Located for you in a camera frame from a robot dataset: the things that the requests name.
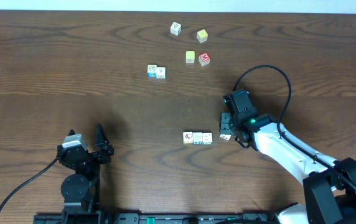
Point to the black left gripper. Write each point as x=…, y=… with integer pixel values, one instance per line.
x=90, y=156

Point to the wooden block drawing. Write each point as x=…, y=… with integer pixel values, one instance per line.
x=207, y=138

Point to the wooden block brown picture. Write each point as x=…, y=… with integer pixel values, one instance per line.
x=188, y=137

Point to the wooden block with drawing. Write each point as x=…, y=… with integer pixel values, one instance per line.
x=225, y=137

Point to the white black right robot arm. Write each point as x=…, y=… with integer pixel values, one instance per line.
x=329, y=184

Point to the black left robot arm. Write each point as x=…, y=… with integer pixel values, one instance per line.
x=81, y=190

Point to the red letter M block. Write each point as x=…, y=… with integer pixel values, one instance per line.
x=204, y=59

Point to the yellow top wooden block near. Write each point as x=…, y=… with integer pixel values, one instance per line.
x=189, y=56

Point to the yellow wooden block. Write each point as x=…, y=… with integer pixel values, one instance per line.
x=189, y=56
x=202, y=36

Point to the blue side wooden block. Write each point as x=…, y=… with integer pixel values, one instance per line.
x=152, y=70

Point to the yellow top wooden block far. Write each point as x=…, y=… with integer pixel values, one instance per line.
x=202, y=36

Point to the plain wooden block far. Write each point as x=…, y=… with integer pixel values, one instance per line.
x=175, y=28

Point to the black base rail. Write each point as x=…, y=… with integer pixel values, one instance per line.
x=135, y=218

